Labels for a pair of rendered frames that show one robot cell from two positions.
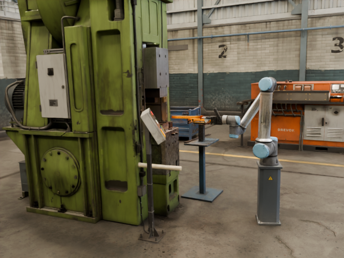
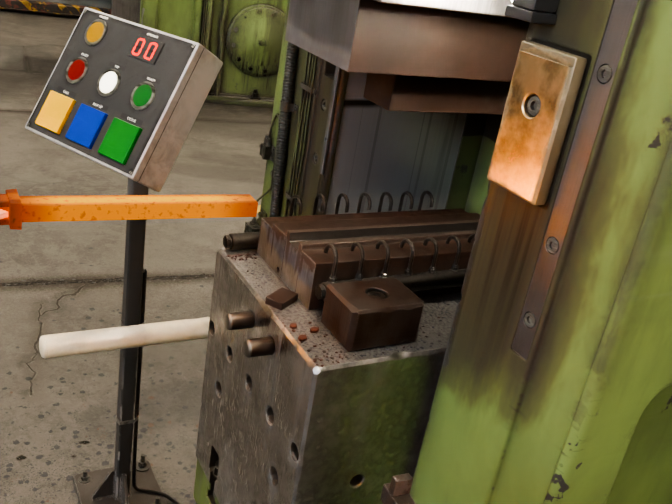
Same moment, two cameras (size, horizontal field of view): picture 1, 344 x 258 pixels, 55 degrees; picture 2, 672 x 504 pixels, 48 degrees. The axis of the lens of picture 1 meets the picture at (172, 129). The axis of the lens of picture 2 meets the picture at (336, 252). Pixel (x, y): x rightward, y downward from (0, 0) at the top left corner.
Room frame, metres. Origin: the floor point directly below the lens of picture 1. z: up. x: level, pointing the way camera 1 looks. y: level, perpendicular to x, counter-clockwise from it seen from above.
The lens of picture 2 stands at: (4.14, -0.75, 1.45)
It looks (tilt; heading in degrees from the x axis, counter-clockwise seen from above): 24 degrees down; 125
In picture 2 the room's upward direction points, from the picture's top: 10 degrees clockwise
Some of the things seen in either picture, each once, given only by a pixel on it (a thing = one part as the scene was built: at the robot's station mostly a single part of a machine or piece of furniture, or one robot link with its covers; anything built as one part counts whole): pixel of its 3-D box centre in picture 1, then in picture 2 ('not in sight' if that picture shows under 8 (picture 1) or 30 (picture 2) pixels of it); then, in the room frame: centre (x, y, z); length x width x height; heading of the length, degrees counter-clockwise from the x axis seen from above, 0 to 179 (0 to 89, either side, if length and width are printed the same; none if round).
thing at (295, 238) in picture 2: not in sight; (407, 234); (3.56, 0.26, 0.99); 0.42 x 0.05 x 0.01; 67
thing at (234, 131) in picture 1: (234, 131); not in sight; (3.21, -0.61, 0.93); 0.12 x 0.09 x 0.12; 145
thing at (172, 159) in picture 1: (149, 148); (388, 393); (3.59, 0.26, 0.69); 0.56 x 0.38 x 0.45; 67
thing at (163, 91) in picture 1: (145, 92); (441, 32); (3.54, 0.27, 1.32); 0.42 x 0.20 x 0.10; 67
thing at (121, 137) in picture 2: not in sight; (121, 141); (3.01, 0.09, 1.01); 0.07 x 0.05 x 0.07; 2
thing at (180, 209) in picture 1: (171, 212); not in sight; (3.44, 0.03, 0.01); 0.58 x 0.39 x 0.01; 157
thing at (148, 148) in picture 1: (150, 181); (131, 316); (2.91, 0.21, 0.54); 0.04 x 0.04 x 1.08; 67
